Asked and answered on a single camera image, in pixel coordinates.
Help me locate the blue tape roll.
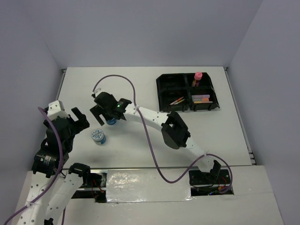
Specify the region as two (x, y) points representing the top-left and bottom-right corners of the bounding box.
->
(91, 128), (106, 145)
(106, 118), (117, 125)

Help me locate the blue tape roll front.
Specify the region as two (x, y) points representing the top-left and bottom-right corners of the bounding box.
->
(91, 128), (106, 145)

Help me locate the orange slim highlighter pen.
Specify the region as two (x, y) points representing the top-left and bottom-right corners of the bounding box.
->
(170, 97), (184, 105)

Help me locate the purple highlighter marker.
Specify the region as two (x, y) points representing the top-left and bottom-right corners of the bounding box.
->
(191, 95), (210, 99)

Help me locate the pink capped crayon tube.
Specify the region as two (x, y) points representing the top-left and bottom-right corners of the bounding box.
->
(192, 72), (203, 87)

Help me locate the orange yellow highlighter marker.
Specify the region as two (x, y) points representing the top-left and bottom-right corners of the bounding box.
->
(193, 98), (210, 104)

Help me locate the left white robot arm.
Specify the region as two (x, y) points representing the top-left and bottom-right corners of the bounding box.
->
(17, 100), (92, 225)

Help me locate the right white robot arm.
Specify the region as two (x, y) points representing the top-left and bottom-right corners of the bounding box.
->
(90, 91), (221, 183)

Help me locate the black compartment organizer tray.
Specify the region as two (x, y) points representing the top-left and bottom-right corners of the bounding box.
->
(156, 72), (220, 113)

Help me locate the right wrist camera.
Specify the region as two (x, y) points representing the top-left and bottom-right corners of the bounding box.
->
(91, 88), (102, 98)

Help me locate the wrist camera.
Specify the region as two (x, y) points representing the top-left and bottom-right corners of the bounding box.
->
(47, 100), (68, 120)
(91, 88), (102, 98)

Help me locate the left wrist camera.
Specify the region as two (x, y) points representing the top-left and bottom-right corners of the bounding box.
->
(47, 100), (68, 120)

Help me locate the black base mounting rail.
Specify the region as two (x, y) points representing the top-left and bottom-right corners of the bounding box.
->
(72, 168), (231, 203)

